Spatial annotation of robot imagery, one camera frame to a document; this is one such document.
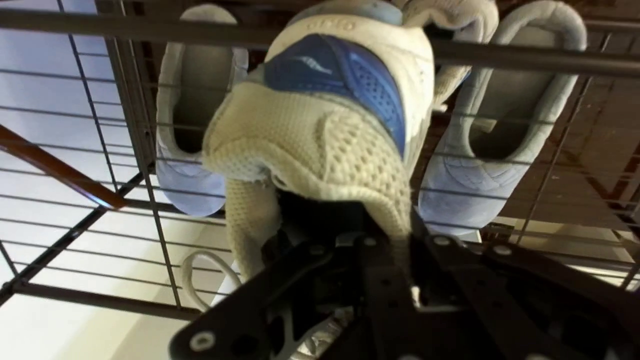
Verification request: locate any dark metal shoe rack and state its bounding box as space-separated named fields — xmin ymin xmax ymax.
xmin=0 ymin=0 xmax=640 ymax=322

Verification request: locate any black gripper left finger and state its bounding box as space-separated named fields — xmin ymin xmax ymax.
xmin=168 ymin=196 xmax=415 ymax=360

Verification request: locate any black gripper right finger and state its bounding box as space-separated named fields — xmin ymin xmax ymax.
xmin=412 ymin=227 xmax=640 ymax=360

